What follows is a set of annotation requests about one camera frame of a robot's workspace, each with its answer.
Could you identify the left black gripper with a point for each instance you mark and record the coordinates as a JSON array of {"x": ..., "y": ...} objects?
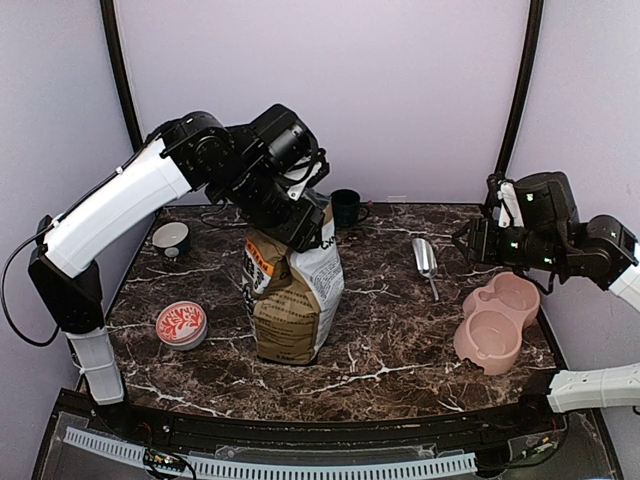
[{"x": 298, "y": 229}]

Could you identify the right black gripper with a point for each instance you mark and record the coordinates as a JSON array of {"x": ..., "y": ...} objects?
[{"x": 483, "y": 233}]

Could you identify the pet food bag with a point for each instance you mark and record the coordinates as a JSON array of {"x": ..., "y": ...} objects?
[{"x": 291, "y": 297}]

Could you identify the pink double pet bowl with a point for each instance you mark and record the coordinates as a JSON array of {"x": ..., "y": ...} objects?
[{"x": 495, "y": 315}]

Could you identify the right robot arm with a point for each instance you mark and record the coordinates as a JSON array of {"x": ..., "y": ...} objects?
[{"x": 533, "y": 223}]

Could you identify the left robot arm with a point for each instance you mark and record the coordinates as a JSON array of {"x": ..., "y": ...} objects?
[{"x": 263, "y": 167}]

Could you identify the metal scoop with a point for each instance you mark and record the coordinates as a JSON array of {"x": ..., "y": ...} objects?
[{"x": 426, "y": 263}]

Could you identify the black mug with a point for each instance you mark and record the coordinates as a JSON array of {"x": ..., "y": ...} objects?
[{"x": 348, "y": 210}]

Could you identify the white and dark ceramic bowl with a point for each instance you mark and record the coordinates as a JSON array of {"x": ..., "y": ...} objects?
[{"x": 172, "y": 240}]

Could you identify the red patterned round tin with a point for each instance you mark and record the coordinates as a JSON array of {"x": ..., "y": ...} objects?
[{"x": 182, "y": 325}]

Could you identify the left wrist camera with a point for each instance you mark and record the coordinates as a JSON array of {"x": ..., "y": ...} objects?
[{"x": 306, "y": 173}]

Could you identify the right black frame post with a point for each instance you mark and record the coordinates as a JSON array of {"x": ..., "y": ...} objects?
[{"x": 521, "y": 89}]

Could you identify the black frame post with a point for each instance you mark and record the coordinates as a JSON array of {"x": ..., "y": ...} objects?
[
  {"x": 119, "y": 72},
  {"x": 521, "y": 89}
]

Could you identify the left black frame post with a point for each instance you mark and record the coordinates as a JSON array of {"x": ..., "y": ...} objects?
[{"x": 119, "y": 72}]

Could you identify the white slotted cable duct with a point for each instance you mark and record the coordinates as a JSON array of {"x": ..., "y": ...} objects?
[{"x": 238, "y": 463}]

